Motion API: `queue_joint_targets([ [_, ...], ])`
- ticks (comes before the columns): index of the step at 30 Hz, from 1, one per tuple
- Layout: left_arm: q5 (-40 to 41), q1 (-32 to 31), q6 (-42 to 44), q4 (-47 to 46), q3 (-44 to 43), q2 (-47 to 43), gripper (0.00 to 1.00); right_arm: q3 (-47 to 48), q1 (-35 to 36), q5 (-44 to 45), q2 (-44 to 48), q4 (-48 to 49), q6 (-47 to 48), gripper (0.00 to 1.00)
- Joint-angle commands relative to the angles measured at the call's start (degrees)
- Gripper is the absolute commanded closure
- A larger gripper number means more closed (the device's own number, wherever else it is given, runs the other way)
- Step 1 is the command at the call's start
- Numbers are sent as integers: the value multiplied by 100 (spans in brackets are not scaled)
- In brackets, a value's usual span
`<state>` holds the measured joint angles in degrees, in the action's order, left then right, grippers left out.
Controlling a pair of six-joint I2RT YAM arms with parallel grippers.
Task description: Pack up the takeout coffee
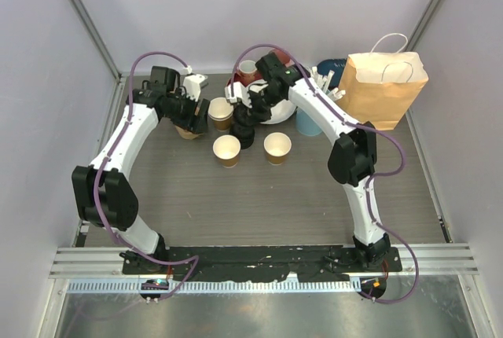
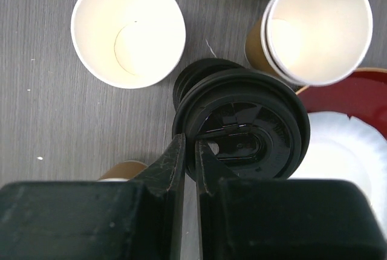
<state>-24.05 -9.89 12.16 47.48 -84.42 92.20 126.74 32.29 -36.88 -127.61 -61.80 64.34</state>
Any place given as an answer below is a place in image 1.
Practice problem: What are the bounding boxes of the red round tray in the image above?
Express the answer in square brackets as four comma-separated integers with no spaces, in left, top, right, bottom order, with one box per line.
[224,73,244,99]

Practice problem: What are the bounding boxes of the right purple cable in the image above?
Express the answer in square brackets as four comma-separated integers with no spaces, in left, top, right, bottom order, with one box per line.
[233,43,420,306]

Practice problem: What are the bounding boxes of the stack of black lids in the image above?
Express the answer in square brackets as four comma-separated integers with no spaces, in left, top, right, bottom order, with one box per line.
[229,123,255,149]

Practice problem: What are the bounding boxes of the cardboard cup carrier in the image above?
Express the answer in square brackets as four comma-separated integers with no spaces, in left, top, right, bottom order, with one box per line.
[174,126,203,140]

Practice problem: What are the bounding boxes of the dark blue pouch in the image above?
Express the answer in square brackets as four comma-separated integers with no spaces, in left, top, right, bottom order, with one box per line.
[317,58,347,78]

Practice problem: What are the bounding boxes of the tall pink mug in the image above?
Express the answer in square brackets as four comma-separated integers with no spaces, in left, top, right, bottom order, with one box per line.
[270,49,299,77]

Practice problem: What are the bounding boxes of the white paper plate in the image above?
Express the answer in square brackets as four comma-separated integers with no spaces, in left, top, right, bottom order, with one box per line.
[262,100,296,125]

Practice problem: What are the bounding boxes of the blue straw cup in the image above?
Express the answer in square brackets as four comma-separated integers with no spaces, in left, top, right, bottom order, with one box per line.
[296,108,322,137]

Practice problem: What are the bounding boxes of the small pink mug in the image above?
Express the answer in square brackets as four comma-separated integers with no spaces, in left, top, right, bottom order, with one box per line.
[237,60,257,84]

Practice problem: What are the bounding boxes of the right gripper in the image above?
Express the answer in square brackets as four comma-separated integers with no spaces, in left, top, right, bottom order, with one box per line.
[239,87,282,127]

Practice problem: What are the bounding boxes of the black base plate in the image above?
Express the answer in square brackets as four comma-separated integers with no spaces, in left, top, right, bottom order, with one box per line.
[119,245,402,283]

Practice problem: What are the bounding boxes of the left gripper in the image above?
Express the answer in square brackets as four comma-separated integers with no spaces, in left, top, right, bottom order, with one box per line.
[163,89,209,134]

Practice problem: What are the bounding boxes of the paper cup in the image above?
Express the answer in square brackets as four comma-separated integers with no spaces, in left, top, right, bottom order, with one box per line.
[263,132,292,165]
[212,134,241,168]

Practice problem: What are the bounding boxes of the stack of paper cups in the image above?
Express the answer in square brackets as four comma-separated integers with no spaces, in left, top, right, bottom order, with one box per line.
[208,97,233,131]

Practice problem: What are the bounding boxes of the brown paper bag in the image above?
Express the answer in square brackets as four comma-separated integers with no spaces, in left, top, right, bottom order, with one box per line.
[336,42,428,130]

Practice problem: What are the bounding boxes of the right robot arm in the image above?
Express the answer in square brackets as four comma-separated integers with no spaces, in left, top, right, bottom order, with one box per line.
[225,53,391,271]

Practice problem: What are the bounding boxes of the white wrapped straws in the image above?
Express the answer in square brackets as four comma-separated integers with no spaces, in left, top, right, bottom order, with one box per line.
[311,66,346,101]

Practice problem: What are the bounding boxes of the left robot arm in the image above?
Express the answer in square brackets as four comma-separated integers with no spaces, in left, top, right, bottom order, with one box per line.
[72,66,209,274]

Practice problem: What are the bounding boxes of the aluminium rail frame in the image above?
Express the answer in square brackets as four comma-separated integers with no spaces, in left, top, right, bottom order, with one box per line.
[50,244,478,299]

